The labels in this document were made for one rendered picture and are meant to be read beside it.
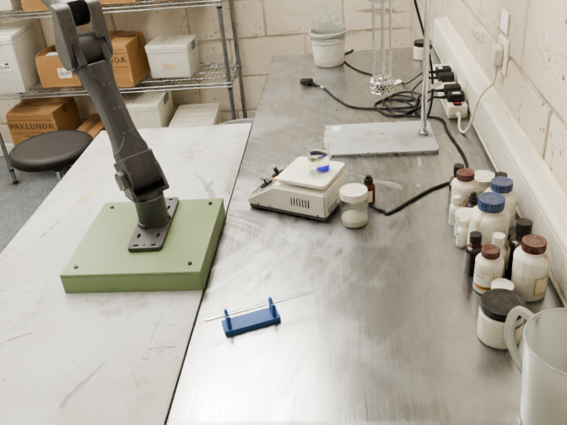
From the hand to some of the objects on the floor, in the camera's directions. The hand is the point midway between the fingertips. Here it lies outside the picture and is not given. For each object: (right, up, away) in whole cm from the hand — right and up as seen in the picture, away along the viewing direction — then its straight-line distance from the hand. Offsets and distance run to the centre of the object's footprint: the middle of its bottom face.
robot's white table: (+38, -143, +69) cm, 164 cm away
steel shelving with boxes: (-24, -32, +266) cm, 269 cm away
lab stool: (-20, -89, +170) cm, 193 cm away
